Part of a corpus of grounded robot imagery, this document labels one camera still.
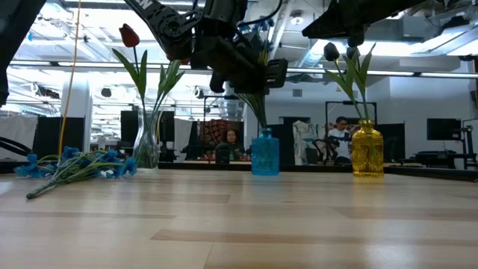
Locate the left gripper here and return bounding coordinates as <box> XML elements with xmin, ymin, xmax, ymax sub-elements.
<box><xmin>193</xmin><ymin>35</ymin><xmax>288</xmax><ymax>94</ymax></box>

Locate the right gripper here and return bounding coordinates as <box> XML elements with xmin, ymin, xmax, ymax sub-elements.
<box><xmin>301</xmin><ymin>0</ymin><xmax>397</xmax><ymax>48</ymax></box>

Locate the blue glass vase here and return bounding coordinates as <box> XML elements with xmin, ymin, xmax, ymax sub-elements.
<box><xmin>251</xmin><ymin>128</ymin><xmax>281</xmax><ymax>176</ymax></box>

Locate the clear glass vase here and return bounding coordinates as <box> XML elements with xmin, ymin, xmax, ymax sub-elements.
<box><xmin>132</xmin><ymin>108</ymin><xmax>161</xmax><ymax>169</ymax></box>

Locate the yellow glass vase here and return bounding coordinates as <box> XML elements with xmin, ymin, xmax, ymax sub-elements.
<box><xmin>351</xmin><ymin>120</ymin><xmax>385</xmax><ymax>179</ymax></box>

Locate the red patterned cloth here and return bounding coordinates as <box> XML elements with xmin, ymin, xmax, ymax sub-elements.
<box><xmin>199</xmin><ymin>119</ymin><xmax>240</xmax><ymax>150</ymax></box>

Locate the person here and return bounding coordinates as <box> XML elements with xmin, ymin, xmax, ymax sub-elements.
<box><xmin>327</xmin><ymin>116</ymin><xmax>355</xmax><ymax>164</ymax></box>
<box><xmin>223</xmin><ymin>129</ymin><xmax>242</xmax><ymax>161</ymax></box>

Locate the white teal patterned cloth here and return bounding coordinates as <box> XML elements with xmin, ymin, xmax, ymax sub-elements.
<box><xmin>293</xmin><ymin>120</ymin><xmax>328</xmax><ymax>165</ymax></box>

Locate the long ceiling light bar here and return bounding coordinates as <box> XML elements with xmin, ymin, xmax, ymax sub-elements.
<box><xmin>0</xmin><ymin>59</ymin><xmax>478</xmax><ymax>79</ymax></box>

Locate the black partition panel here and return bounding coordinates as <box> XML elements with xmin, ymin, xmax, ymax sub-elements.
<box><xmin>119</xmin><ymin>110</ymin><xmax>140</xmax><ymax>147</ymax></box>
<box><xmin>32</xmin><ymin>117</ymin><xmax>86</xmax><ymax>162</ymax></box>

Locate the black monitor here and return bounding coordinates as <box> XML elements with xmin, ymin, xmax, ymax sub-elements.
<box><xmin>426</xmin><ymin>117</ymin><xmax>462</xmax><ymax>141</ymax></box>

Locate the dark office desk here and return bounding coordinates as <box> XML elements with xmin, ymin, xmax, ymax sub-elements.
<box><xmin>412</xmin><ymin>150</ymin><xmax>478</xmax><ymax>170</ymax></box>

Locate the narrow silver ceiling duct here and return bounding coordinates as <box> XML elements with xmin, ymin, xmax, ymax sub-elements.
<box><xmin>294</xmin><ymin>37</ymin><xmax>337</xmax><ymax>72</ymax></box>

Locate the wide silver ceiling duct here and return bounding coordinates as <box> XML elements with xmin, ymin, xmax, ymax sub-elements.
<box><xmin>216</xmin><ymin>95</ymin><xmax>246</xmax><ymax>120</ymax></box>

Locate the black background station frame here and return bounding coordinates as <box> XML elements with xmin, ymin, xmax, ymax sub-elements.
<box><xmin>324</xmin><ymin>99</ymin><xmax>378</xmax><ymax>126</ymax></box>

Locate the yellow hanging cord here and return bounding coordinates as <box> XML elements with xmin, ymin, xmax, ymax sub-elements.
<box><xmin>58</xmin><ymin>0</ymin><xmax>82</xmax><ymax>156</ymax></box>

